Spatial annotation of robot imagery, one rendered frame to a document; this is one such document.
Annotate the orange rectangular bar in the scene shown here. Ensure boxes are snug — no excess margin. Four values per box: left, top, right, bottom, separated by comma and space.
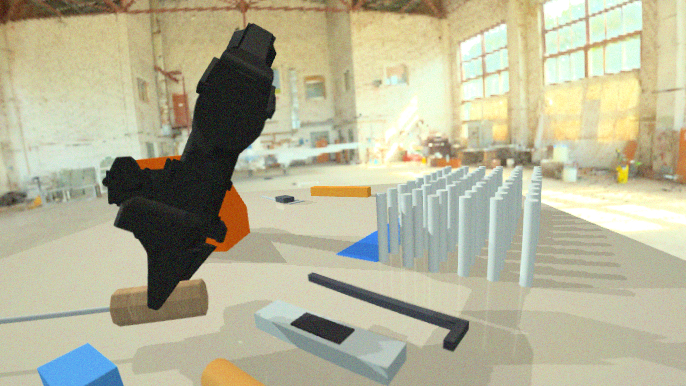
310, 186, 371, 197

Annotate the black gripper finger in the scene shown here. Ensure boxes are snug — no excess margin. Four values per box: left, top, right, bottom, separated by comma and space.
181, 243, 217, 281
133, 233, 202, 310

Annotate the orange-handled hammer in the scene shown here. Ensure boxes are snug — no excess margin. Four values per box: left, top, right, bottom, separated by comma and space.
201, 358, 265, 386

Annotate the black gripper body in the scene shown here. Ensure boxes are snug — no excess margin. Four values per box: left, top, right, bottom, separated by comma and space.
113, 152, 233, 250

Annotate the blue cube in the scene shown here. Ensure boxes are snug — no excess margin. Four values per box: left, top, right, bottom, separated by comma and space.
37, 343, 124, 386

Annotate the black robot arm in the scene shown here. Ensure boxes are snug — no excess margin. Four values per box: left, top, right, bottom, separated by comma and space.
102, 22, 276, 207

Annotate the wooden-handled tool with grey metal shaft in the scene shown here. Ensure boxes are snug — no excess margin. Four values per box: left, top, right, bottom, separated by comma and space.
0, 278, 209, 327

